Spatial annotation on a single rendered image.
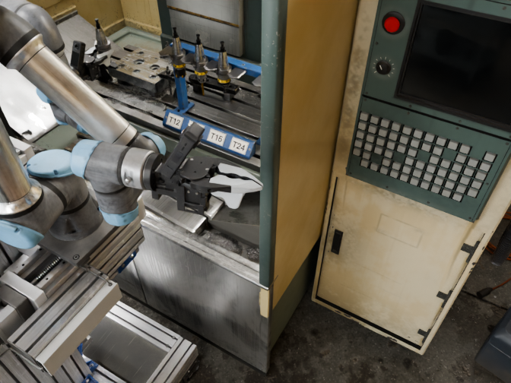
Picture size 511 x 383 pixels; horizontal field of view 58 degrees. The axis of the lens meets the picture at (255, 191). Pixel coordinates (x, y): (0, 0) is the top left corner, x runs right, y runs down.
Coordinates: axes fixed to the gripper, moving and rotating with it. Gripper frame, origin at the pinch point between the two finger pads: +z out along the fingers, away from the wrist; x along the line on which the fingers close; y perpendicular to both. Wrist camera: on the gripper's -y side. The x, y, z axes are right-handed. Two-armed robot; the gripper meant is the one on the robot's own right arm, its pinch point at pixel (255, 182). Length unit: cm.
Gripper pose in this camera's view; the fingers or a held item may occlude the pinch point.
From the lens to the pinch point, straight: 81.0
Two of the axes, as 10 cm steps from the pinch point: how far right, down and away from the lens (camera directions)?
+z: 9.6, 1.9, -1.8
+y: -0.4, 7.9, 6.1
